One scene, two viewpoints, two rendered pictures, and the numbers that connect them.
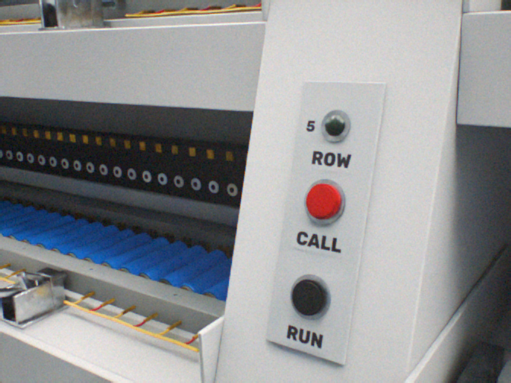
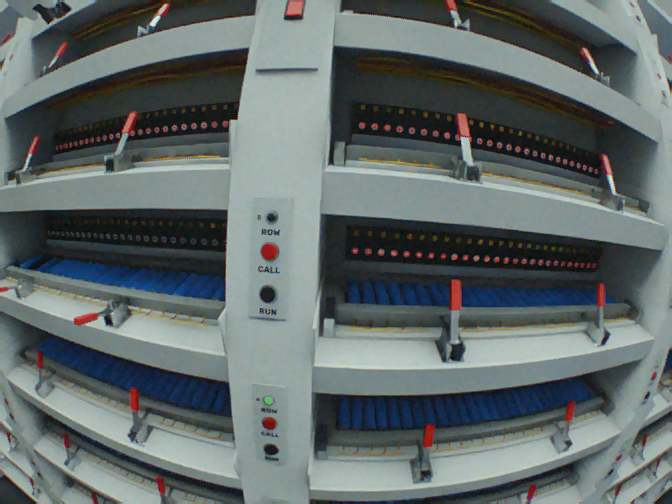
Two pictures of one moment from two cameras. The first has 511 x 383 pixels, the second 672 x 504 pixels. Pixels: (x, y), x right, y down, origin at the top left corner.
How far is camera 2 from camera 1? 0.08 m
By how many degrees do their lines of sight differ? 34
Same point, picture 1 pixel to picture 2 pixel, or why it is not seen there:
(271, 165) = (240, 236)
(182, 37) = (186, 174)
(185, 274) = (184, 288)
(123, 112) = not seen: hidden behind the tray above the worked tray
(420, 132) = (309, 218)
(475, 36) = (328, 179)
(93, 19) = (128, 164)
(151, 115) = not seen: hidden behind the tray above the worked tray
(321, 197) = (268, 250)
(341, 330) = (284, 306)
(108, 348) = (162, 331)
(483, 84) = (331, 198)
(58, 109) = not seen: hidden behind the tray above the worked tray
